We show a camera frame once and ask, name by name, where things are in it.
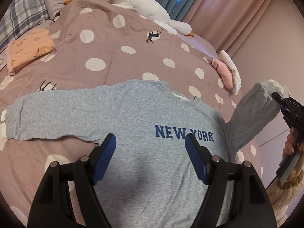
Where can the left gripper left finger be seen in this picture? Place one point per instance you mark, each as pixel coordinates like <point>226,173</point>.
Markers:
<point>52,205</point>

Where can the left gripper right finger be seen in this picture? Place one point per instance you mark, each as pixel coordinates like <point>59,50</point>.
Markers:
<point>249,206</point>

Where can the grey New York sweatshirt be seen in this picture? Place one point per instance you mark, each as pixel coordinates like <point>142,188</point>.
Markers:
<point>150,181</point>

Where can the right hand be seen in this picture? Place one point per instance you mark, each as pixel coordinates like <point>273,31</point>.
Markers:
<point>290,144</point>

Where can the beige fuzzy right sleeve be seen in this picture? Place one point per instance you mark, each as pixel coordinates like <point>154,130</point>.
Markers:
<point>281,196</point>

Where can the folded pink garment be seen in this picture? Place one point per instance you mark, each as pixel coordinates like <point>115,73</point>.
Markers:
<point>225,74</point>

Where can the pink curtain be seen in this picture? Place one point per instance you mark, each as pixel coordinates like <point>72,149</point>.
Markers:
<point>223,23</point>

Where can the folded orange bear garment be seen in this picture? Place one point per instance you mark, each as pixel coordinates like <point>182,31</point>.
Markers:
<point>28,48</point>

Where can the pink polka dot duvet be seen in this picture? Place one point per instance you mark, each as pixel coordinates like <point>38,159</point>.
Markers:
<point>97,44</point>

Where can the white goose plush toy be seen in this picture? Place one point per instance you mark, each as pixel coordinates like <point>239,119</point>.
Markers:
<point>153,11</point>

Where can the blue plaid pillow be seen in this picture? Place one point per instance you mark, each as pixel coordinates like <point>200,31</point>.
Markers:
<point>20,17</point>

